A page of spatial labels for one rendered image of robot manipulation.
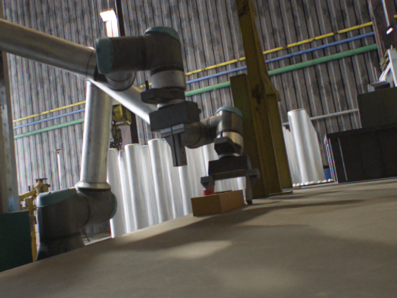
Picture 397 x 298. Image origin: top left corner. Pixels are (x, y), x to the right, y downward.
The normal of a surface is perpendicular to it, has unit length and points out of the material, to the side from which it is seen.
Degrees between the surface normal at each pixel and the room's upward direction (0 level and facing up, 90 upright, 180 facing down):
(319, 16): 90
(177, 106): 90
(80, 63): 119
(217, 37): 90
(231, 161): 60
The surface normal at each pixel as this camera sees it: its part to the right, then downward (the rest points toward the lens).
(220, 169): -0.40, -0.54
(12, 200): 0.93, -0.18
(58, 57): 0.00, 0.38
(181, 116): -0.61, -0.01
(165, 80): -0.09, -0.11
